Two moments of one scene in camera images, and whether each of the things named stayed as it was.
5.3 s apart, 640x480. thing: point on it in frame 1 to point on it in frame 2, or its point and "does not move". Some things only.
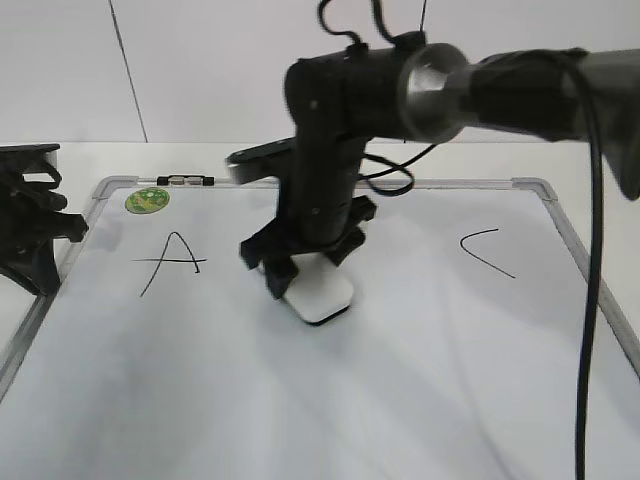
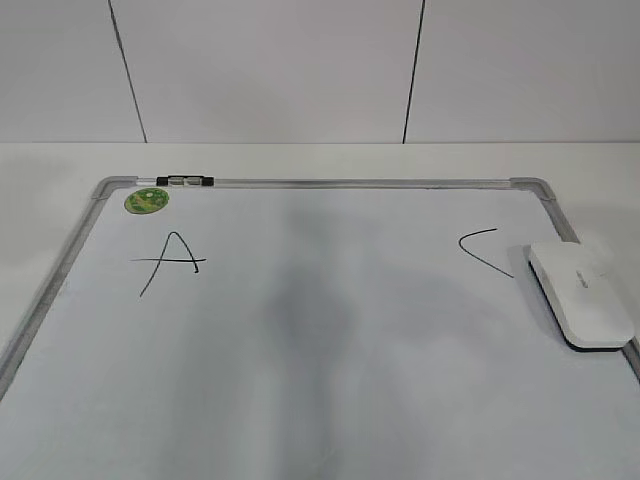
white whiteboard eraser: x=319 y=291 to x=585 y=290
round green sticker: x=147 y=200 does not move
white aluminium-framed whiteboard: x=161 y=355 does not move
